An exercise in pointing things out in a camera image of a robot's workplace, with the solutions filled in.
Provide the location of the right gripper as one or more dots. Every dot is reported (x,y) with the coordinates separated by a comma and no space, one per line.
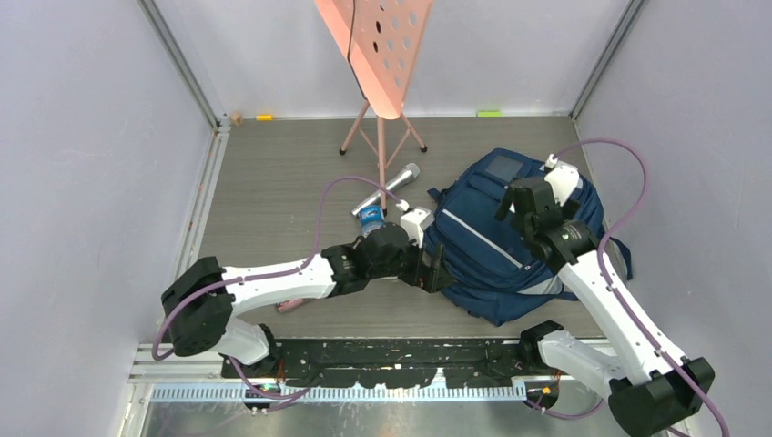
(505,205)

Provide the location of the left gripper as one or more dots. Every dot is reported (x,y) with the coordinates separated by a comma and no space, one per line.
(423,275)

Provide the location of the navy blue student backpack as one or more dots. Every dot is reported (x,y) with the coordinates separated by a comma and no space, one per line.
(495,276)

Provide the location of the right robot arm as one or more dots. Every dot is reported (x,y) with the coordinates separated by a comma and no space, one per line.
(649,384)

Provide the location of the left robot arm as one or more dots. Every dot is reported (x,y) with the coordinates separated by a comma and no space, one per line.
(203,305)

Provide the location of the silver microphone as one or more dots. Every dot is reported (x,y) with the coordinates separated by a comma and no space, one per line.
(403,178)

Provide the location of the pink music stand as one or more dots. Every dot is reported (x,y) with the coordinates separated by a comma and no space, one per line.
(380,42)

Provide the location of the small wooden block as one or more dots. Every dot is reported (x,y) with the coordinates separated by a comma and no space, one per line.
(236,118)

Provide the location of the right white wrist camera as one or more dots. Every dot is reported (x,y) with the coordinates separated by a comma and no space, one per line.
(563,178)

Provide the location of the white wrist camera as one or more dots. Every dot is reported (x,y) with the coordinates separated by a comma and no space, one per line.
(415,221)
(563,178)

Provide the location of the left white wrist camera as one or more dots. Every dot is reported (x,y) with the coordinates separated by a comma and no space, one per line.
(415,221)

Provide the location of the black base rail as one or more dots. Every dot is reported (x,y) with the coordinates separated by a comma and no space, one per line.
(397,363)

